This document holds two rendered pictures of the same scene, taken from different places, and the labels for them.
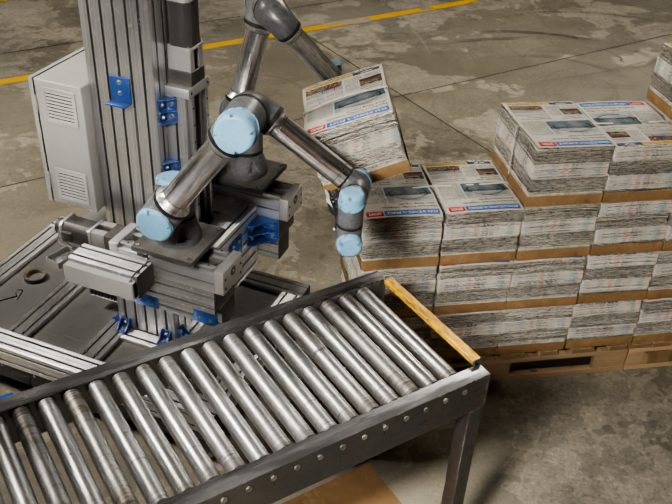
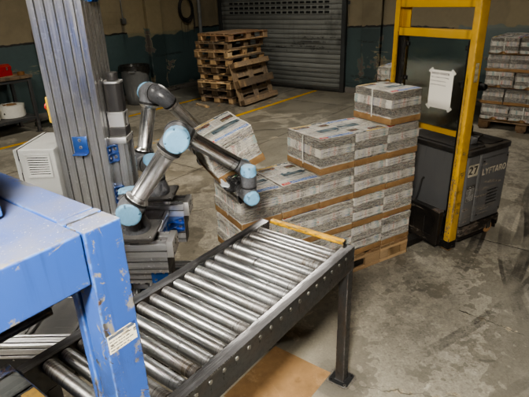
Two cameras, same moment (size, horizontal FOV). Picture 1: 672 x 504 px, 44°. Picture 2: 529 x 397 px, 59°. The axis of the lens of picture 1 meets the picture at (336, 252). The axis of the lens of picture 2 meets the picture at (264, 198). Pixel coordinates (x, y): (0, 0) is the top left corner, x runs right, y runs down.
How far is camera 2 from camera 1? 0.73 m
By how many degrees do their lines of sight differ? 20
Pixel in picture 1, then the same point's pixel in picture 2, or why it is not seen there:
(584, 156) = (342, 141)
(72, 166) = not seen: hidden behind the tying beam
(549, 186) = (329, 161)
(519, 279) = (323, 219)
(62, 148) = not seen: hidden behind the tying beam
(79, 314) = (60, 313)
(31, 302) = not seen: hidden behind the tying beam
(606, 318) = (367, 233)
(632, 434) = (401, 289)
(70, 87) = (46, 150)
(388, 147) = (251, 147)
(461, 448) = (345, 299)
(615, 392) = (382, 272)
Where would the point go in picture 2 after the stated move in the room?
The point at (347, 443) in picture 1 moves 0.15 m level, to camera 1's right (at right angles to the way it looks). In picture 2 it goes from (301, 298) to (334, 290)
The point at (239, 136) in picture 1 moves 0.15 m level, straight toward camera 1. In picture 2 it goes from (180, 141) to (191, 150)
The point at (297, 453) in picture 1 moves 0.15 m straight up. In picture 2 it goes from (279, 309) to (278, 276)
